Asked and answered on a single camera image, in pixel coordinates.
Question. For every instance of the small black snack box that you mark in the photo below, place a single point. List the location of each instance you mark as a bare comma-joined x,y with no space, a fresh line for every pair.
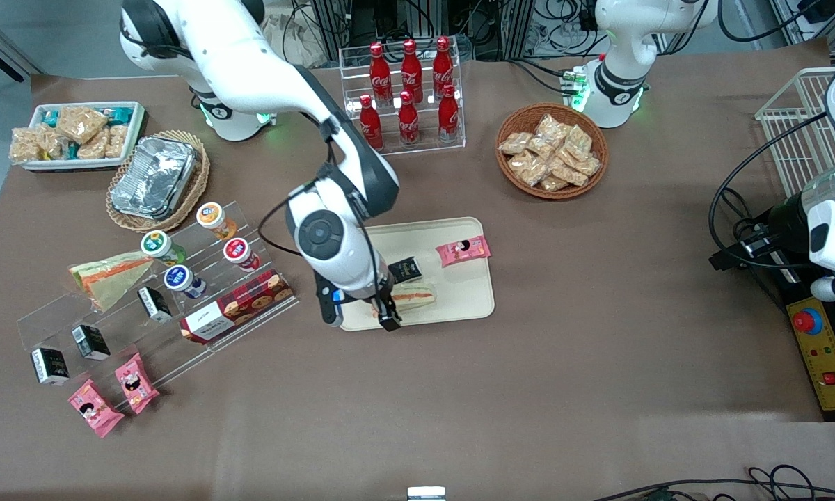
90,342
154,304
50,367
405,268

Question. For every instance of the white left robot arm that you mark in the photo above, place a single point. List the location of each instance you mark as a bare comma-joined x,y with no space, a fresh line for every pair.
623,69

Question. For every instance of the clear crispy snack packet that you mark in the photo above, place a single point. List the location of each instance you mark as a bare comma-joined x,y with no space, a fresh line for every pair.
543,148
578,141
527,167
553,184
26,144
94,146
551,129
515,143
80,122
567,172
588,165
116,140
52,142

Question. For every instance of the white rectangular snack tray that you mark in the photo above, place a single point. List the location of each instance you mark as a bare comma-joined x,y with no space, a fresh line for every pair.
136,132

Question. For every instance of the triangle sandwich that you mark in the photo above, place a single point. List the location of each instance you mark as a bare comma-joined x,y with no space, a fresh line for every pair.
111,278
415,298

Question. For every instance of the red plaid cookie box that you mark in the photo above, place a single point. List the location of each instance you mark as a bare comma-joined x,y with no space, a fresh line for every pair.
240,306

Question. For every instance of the blue lid cup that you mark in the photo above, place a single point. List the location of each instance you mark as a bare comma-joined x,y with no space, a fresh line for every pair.
183,280

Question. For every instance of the round wicker basket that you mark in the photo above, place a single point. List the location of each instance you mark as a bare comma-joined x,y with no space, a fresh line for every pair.
508,177

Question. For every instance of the orange lid cup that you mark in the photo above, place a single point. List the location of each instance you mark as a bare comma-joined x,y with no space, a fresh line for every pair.
216,219

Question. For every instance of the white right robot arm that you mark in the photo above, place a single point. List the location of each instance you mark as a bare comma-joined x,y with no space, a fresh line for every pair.
250,62

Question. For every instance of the beige plastic serving tray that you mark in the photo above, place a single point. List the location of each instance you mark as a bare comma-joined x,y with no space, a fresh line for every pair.
463,299

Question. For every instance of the crumpled beige cloth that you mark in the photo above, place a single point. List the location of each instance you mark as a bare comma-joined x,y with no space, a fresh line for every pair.
299,42

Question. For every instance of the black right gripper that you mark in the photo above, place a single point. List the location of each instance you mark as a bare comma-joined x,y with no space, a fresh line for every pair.
384,300

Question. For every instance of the red cola bottle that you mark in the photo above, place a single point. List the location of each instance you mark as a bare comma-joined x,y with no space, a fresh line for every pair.
411,69
379,73
442,66
371,124
408,124
449,118

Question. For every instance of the red lid cup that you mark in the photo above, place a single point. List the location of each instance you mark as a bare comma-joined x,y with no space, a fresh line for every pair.
241,254

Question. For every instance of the green lid cup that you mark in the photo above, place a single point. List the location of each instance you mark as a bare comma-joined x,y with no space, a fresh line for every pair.
160,245

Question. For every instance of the small white box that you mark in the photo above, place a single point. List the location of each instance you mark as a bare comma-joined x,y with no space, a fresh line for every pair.
426,493

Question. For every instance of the pink snack packet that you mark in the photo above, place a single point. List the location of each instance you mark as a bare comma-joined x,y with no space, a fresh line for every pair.
463,250
136,383
94,409

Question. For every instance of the aluminium equipment frame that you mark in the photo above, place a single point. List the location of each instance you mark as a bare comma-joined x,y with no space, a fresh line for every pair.
501,28

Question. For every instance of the yellow emergency stop box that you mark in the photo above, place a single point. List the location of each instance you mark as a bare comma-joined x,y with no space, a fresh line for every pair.
828,355

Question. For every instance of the teal snack packet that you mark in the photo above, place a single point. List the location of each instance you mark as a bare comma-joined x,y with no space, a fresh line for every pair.
50,117
122,113

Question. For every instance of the clear acrylic tiered stand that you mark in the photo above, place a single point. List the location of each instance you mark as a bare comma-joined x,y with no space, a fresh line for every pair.
202,236

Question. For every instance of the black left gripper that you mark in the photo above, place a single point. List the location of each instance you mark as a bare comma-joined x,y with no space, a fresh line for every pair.
783,217

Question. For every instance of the oval wicker basket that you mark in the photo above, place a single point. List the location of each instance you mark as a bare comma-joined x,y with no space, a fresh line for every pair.
198,188

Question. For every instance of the silver foil container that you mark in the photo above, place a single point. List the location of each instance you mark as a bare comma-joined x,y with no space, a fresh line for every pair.
153,177

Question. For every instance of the clear acrylic bottle rack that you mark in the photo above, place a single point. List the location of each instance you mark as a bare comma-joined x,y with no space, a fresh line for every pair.
428,142

